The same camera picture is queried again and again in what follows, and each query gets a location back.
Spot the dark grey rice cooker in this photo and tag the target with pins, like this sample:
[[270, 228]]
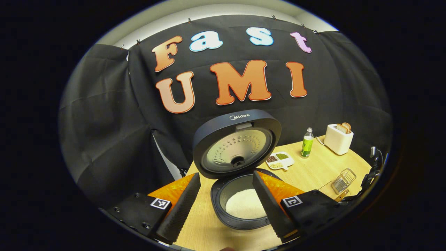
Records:
[[237, 153]]

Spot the white divided dish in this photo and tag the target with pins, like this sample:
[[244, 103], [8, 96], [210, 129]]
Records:
[[291, 162]]

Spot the toast bread slice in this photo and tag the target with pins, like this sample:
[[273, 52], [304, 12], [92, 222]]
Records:
[[340, 128], [347, 126]]

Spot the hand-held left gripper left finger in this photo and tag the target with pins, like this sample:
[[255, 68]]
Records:
[[181, 209]]

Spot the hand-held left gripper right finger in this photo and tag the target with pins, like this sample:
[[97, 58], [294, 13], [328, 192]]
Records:
[[270, 212]]

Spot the yellow beans heap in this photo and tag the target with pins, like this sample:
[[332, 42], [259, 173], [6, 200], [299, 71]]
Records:
[[276, 165]]

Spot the green beans heap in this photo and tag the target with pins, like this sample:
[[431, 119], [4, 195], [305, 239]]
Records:
[[282, 156]]

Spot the white toaster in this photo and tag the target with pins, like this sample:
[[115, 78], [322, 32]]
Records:
[[336, 143]]

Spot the white rice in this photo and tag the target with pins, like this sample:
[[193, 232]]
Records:
[[244, 205]]

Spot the green drink bottle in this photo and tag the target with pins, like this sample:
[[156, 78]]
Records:
[[307, 146]]

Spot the brown beans heap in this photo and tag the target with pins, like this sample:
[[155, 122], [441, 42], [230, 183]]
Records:
[[272, 159]]

